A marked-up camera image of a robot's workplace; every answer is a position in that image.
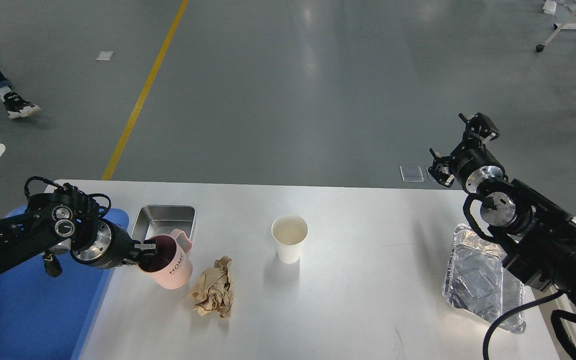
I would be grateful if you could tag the clear floor plate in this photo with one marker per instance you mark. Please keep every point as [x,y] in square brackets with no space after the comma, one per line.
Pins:
[434,174]
[411,173]

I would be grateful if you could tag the stainless steel rectangular tray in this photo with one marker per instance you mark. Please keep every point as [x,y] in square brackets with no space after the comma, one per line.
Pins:
[153,220]

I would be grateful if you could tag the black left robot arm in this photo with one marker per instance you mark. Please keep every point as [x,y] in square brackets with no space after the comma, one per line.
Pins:
[61,218]

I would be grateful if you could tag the clear floor plate left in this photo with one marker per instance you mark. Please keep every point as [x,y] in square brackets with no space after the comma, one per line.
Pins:
[411,173]

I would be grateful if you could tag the white paper cup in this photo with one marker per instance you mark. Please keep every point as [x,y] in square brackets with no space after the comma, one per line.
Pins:
[289,233]

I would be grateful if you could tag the clear floor plate right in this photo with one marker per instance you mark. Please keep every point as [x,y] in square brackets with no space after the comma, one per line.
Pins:
[434,174]

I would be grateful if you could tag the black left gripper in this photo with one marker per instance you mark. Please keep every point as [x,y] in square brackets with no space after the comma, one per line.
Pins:
[113,247]

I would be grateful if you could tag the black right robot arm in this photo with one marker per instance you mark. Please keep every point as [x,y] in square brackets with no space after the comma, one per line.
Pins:
[538,236]

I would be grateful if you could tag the pink ribbed mug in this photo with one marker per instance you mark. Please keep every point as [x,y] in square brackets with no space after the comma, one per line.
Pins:
[171,267]

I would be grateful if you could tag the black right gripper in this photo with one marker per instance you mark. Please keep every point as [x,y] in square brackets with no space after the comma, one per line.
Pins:
[471,163]

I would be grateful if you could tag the blue plastic tray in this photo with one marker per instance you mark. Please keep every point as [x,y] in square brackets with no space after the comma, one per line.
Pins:
[49,318]

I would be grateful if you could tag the crumpled brown paper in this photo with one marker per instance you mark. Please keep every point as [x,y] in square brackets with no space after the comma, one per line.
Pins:
[213,291]

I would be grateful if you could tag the aluminium foil tray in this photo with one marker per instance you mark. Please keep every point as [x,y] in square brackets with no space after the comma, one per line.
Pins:
[475,279]

